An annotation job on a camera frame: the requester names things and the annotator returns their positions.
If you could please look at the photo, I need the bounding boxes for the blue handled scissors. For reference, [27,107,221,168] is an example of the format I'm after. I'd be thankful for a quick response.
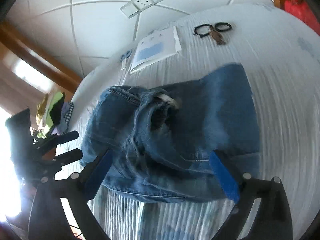
[120,49,132,70]

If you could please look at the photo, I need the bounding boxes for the pile of colourful clothes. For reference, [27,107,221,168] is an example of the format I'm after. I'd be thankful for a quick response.
[30,89,74,139]

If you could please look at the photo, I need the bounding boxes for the striped white bed sheet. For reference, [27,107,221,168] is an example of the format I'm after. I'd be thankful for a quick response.
[71,4,319,239]

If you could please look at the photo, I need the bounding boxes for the white paper booklet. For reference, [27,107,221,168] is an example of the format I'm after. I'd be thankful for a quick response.
[130,26,182,74]

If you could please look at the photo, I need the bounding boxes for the wooden headboard frame left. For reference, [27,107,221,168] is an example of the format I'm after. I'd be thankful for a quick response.
[1,21,82,93]

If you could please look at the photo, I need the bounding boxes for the blue denim jeans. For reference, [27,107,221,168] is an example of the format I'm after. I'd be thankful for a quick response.
[80,63,260,203]

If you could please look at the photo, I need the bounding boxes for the red plastic bag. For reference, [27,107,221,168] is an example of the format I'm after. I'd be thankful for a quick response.
[284,0,320,35]

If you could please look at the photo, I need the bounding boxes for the white wall socket panel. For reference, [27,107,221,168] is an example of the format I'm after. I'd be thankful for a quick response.
[120,0,164,18]

